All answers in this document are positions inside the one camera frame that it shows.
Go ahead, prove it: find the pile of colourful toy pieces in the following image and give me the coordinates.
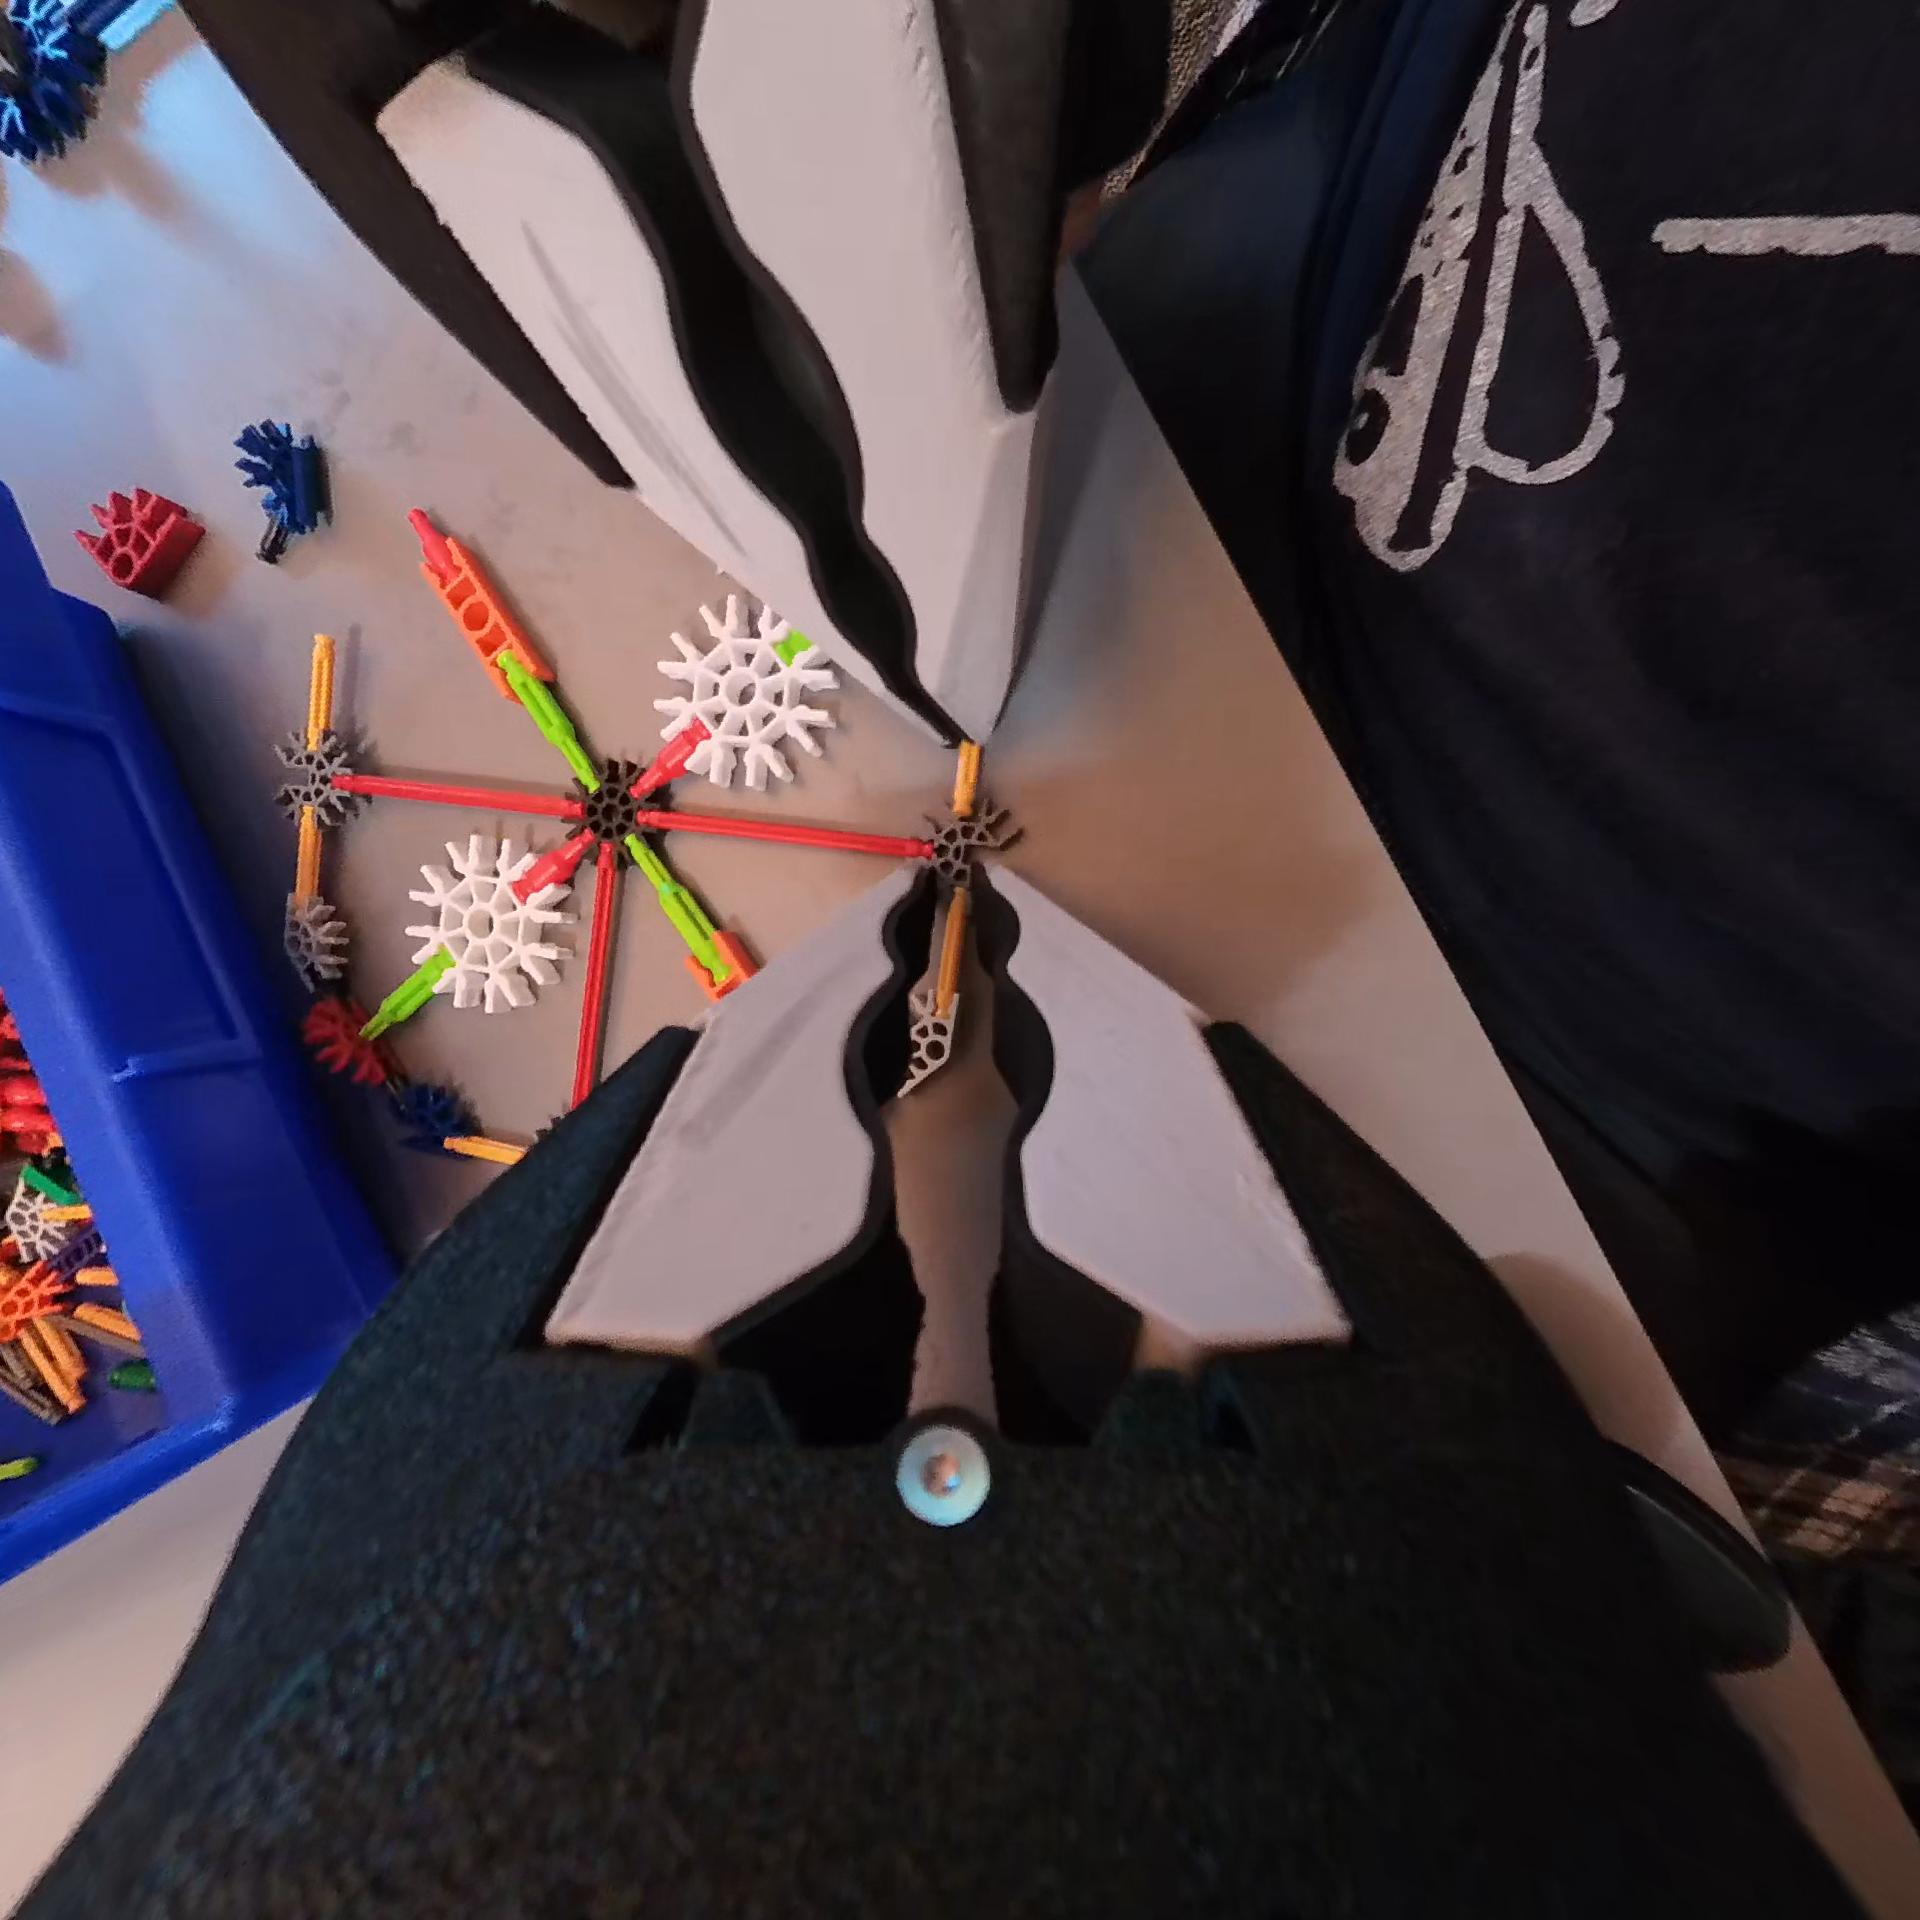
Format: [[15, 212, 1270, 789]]
[[0, 996, 159, 1487]]

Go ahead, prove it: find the red wedge connector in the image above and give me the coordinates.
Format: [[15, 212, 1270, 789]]
[[74, 485, 204, 600]]

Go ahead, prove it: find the blue construction toy car frame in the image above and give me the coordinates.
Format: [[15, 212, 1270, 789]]
[[0, 0, 112, 162]]

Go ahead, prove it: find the blue connector with black rod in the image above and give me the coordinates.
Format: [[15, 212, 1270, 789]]
[[231, 420, 334, 566]]

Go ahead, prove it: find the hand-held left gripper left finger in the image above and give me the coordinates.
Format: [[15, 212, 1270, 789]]
[[541, 866, 929, 1353]]

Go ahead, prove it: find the black rounded armrest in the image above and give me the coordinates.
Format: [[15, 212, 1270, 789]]
[[1620, 1441, 1796, 1682]]

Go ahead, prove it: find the spoked construction toy wheel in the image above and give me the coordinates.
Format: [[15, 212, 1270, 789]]
[[274, 507, 1025, 1170]]

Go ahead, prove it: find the person in dark printed shirt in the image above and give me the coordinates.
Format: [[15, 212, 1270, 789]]
[[1080, 0, 1920, 1450]]

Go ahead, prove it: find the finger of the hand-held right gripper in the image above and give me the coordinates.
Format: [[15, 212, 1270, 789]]
[[671, 0, 1046, 741], [371, 45, 967, 747]]

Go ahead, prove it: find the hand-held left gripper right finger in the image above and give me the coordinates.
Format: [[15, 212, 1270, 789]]
[[975, 866, 1350, 1357]]

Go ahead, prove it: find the blue plastic storage bin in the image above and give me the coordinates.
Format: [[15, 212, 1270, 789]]
[[0, 479, 400, 1586]]

